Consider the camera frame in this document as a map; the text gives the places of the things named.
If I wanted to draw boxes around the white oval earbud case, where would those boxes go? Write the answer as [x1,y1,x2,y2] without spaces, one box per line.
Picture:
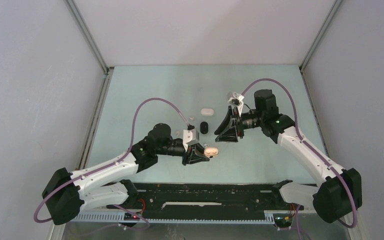
[200,108,215,116]

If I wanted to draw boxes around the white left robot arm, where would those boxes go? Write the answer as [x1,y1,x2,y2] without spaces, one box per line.
[42,123,210,225]

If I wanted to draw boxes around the black oval earbud case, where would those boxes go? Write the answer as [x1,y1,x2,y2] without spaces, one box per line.
[199,121,209,135]

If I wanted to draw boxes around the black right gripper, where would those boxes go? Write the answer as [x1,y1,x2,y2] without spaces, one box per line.
[214,106,265,143]

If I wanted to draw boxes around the pink square earbud case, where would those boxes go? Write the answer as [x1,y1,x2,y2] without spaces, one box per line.
[204,147,220,158]

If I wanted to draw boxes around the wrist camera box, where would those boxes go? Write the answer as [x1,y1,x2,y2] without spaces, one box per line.
[182,128,199,152]
[226,92,245,117]

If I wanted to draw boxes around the aluminium frame post left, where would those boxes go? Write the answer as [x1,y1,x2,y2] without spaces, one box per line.
[64,0,114,170]

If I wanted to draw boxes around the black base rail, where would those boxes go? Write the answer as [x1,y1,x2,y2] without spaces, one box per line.
[120,182,297,222]

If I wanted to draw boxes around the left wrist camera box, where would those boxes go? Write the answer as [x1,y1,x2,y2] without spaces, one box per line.
[182,128,199,152]

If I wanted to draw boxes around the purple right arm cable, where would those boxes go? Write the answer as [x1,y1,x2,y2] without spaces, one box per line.
[240,78,359,229]

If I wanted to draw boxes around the aluminium frame post right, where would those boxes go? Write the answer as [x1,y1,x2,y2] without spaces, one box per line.
[299,0,344,74]

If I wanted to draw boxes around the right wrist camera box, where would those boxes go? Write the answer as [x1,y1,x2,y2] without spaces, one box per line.
[226,92,245,117]

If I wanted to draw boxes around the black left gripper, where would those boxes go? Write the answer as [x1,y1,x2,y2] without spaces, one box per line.
[156,139,209,166]

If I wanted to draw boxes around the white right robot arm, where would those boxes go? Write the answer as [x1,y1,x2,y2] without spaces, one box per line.
[214,89,363,223]

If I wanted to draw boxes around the white cable duct strip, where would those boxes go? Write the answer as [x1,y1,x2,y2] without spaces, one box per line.
[76,211,276,225]

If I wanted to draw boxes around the aluminium frame post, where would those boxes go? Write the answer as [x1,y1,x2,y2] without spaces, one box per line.
[64,0,114,170]
[299,0,344,74]

